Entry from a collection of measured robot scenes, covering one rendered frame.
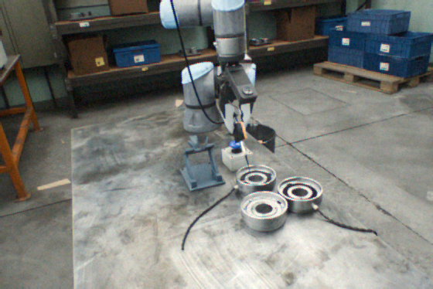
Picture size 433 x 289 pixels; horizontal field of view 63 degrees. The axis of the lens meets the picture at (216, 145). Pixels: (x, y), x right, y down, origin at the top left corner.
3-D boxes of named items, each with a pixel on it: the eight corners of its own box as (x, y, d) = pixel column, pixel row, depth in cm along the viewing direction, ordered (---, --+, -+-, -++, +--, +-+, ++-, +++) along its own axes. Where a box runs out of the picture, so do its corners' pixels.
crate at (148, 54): (156, 57, 447) (154, 39, 437) (161, 62, 414) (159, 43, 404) (114, 62, 434) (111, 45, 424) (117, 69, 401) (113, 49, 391)
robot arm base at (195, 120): (178, 122, 140) (175, 98, 136) (214, 114, 145) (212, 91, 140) (189, 136, 127) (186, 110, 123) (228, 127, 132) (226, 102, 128)
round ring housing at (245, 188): (264, 174, 99) (264, 161, 97) (284, 192, 90) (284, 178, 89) (230, 183, 96) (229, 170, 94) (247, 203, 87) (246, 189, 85)
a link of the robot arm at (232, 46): (250, 35, 85) (218, 40, 83) (250, 55, 87) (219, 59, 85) (238, 32, 92) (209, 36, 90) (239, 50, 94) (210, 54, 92)
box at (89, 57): (116, 69, 398) (110, 35, 382) (71, 77, 380) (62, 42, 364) (110, 63, 431) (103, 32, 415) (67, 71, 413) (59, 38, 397)
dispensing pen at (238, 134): (247, 171, 92) (230, 110, 95) (242, 173, 96) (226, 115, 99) (254, 169, 93) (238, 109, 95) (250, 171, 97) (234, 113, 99)
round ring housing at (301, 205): (269, 198, 88) (268, 185, 86) (302, 185, 92) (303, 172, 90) (295, 220, 80) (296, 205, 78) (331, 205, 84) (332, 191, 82)
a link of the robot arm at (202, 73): (186, 96, 138) (182, 62, 132) (220, 94, 137) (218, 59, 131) (182, 107, 127) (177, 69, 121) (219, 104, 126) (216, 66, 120)
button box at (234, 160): (254, 166, 104) (253, 151, 101) (231, 172, 101) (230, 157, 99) (242, 155, 110) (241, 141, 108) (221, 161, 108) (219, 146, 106)
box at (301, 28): (319, 38, 476) (321, 4, 457) (285, 43, 461) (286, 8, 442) (301, 35, 513) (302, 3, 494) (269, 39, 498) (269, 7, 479)
